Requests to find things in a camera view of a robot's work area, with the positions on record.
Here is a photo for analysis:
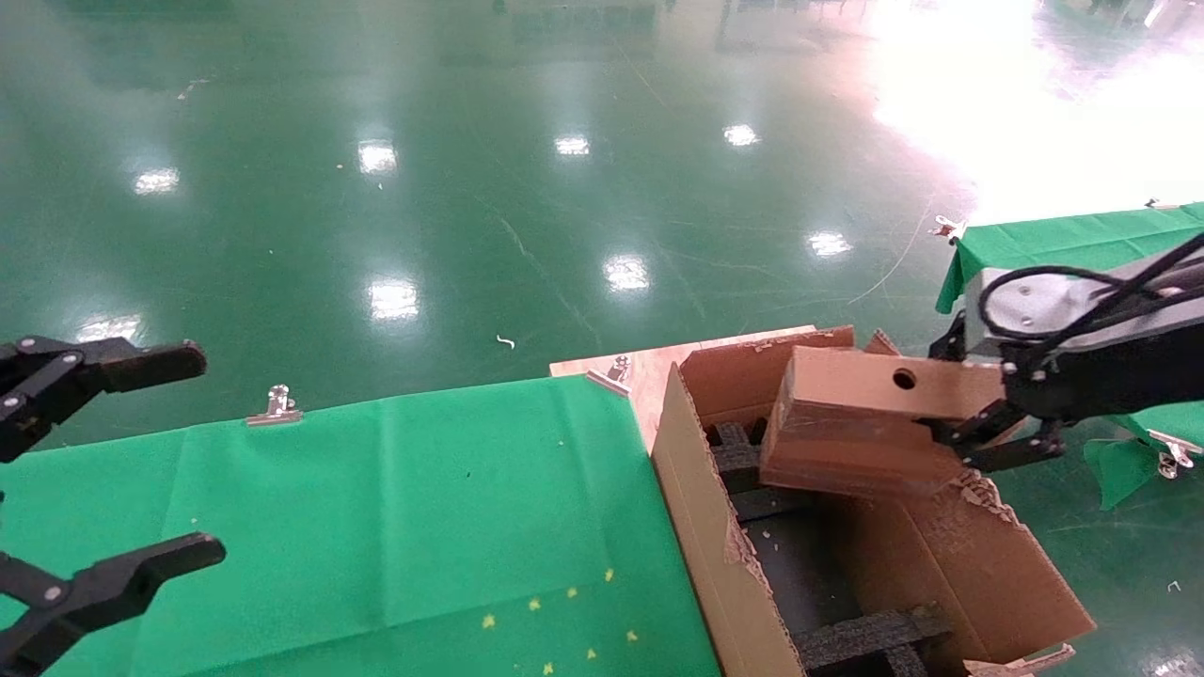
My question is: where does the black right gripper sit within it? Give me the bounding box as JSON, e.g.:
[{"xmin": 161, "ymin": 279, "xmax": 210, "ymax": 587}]
[{"xmin": 925, "ymin": 309, "xmax": 1204, "ymax": 473}]

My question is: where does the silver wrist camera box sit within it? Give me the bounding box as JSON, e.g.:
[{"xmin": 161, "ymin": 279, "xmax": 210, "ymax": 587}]
[{"xmin": 967, "ymin": 267, "xmax": 1134, "ymax": 360}]

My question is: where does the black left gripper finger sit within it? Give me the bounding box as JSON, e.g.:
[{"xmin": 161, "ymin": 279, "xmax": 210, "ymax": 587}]
[
  {"xmin": 0, "ymin": 336, "xmax": 208, "ymax": 464},
  {"xmin": 0, "ymin": 533, "xmax": 228, "ymax": 677}
]

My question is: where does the black foam insert strip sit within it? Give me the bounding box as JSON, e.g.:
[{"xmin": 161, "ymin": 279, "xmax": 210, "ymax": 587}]
[{"xmin": 797, "ymin": 602, "xmax": 957, "ymax": 677}]

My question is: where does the large green table cloth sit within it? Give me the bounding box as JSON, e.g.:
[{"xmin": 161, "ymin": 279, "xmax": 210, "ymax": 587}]
[{"xmin": 0, "ymin": 374, "xmax": 721, "ymax": 677}]

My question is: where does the large open cardboard carton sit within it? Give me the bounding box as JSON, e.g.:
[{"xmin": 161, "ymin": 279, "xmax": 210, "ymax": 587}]
[{"xmin": 650, "ymin": 324, "xmax": 1098, "ymax": 677}]

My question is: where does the black camera cable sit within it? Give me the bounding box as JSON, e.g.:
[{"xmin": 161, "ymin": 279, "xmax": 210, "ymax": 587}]
[{"xmin": 977, "ymin": 230, "xmax": 1204, "ymax": 351}]

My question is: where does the small brown cardboard box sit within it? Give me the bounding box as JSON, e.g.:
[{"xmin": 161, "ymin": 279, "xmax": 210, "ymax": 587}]
[{"xmin": 759, "ymin": 345, "xmax": 1008, "ymax": 500}]

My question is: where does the black foam insert block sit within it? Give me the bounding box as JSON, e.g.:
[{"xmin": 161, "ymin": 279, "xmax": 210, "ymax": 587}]
[{"xmin": 708, "ymin": 420, "xmax": 784, "ymax": 496}]

